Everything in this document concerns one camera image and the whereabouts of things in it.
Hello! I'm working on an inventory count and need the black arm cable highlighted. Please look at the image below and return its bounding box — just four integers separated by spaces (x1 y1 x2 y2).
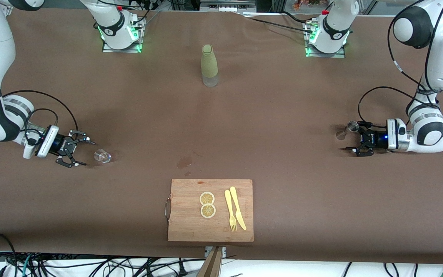
358 0 443 131
2 90 80 147

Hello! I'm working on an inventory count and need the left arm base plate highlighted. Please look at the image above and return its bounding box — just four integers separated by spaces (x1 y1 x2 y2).
304 21 346 58

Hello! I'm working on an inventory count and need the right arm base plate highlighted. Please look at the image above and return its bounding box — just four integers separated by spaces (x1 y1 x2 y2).
102 17 145 53

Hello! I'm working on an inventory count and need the yellow plastic knife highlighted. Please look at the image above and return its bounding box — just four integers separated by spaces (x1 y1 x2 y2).
230 186 247 231

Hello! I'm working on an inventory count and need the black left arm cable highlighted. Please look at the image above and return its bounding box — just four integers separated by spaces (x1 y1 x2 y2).
358 0 443 131

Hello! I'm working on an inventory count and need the bamboo cutting board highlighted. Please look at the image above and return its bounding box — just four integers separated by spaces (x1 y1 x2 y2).
165 179 255 243

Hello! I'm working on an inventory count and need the aluminium profile post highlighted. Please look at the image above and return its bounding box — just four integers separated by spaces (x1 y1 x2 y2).
197 246 226 277

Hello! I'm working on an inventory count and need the green sleeved glass bottle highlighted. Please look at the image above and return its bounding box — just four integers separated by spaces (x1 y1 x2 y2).
201 45 219 87

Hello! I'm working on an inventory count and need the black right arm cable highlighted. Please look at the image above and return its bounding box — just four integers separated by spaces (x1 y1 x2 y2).
2 90 80 147

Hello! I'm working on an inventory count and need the black table cable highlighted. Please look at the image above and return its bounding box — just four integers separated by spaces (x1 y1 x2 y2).
249 17 316 34
281 11 314 24

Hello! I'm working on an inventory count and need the steel jigger measuring cup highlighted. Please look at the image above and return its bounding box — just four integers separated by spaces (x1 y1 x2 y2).
336 120 360 140

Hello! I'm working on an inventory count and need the yellow plastic fork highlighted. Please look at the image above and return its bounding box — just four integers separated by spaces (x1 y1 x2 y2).
224 189 238 232

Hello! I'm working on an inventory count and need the grey equipment rack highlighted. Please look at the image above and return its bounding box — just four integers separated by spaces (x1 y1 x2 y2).
200 0 256 12

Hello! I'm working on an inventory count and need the clear glass beaker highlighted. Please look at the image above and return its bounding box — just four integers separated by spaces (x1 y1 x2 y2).
93 149 112 164

